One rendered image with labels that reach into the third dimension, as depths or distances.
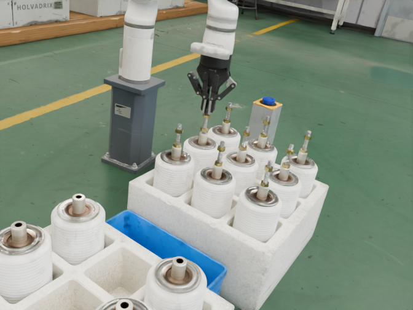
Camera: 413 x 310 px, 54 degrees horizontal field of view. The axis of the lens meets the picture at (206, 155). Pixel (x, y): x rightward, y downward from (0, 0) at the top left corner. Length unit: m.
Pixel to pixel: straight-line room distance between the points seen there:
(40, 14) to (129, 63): 1.84
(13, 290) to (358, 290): 0.81
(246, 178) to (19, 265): 0.55
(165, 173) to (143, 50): 0.46
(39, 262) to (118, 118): 0.74
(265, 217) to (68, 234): 0.39
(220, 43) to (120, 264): 0.53
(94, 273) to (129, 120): 0.65
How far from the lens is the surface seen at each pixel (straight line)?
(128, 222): 1.03
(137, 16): 1.28
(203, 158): 1.05
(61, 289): 0.76
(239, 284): 0.95
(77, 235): 0.77
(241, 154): 1.01
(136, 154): 1.39
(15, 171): 1.42
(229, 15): 0.95
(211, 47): 0.93
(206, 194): 0.91
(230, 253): 0.91
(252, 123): 1.28
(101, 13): 3.58
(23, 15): 2.99
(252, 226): 0.89
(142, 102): 1.31
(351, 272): 1.20
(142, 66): 1.30
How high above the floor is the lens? 0.72
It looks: 27 degrees down
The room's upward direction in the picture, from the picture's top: 10 degrees clockwise
